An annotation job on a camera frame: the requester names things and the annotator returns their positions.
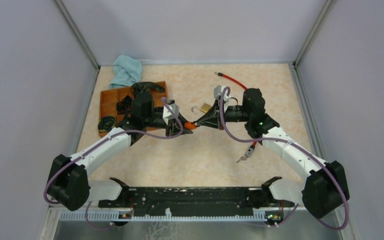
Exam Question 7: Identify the orange black padlock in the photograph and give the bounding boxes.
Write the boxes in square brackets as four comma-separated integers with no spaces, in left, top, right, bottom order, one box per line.
[183,122,198,131]

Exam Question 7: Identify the brass padlock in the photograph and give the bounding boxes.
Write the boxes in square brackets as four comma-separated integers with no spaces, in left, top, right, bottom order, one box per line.
[191,103,212,114]

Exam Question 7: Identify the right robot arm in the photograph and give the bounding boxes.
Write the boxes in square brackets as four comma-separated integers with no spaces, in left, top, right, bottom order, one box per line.
[194,86,350,219]

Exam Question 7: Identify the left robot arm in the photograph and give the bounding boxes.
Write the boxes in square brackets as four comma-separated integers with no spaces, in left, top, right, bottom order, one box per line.
[43,92,184,211]

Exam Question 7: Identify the dark patterned tie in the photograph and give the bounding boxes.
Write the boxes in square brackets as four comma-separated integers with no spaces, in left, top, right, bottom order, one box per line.
[130,81,166,97]

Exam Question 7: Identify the rolled tie middle tray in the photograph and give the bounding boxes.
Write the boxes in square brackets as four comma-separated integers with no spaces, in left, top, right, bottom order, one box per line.
[116,95,133,115]

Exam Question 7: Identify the rolled tie at tray corner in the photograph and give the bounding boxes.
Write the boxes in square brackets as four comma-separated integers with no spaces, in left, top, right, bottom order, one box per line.
[97,115,117,133]

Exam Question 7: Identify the wooden divided tray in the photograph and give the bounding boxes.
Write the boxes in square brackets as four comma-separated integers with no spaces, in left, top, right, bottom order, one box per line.
[97,81,168,138]

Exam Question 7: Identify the light blue towel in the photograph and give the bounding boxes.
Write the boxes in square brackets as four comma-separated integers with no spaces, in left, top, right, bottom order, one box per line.
[108,54,143,90]

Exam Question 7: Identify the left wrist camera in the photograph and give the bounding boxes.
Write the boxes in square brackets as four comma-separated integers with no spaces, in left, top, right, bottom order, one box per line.
[162,103,179,123]

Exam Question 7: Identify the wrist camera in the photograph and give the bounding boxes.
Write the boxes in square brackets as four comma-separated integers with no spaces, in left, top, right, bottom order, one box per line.
[213,85,230,101]
[162,103,179,123]

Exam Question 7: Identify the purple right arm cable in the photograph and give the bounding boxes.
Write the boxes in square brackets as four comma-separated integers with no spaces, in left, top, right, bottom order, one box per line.
[218,86,350,231]

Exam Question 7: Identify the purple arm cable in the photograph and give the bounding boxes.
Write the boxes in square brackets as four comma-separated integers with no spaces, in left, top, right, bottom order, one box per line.
[42,96,185,205]
[218,86,350,231]

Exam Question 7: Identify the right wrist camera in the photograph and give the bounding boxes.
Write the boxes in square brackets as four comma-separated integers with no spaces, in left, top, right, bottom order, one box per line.
[213,85,230,101]

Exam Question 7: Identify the red cable lock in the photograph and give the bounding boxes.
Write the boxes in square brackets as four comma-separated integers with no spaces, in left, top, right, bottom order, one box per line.
[214,72,257,163]

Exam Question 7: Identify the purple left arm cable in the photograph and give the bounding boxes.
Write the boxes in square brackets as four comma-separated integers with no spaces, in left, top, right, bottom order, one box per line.
[42,96,185,205]

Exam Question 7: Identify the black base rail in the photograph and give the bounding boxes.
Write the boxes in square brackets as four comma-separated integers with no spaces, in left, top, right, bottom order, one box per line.
[98,186,294,214]

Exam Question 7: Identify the white slotted cable duct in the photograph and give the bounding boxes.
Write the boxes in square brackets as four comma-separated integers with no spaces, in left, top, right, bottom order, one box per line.
[59,208,282,224]

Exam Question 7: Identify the aluminium frame post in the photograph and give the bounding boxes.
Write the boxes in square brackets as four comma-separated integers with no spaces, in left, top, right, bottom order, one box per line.
[52,0,100,71]

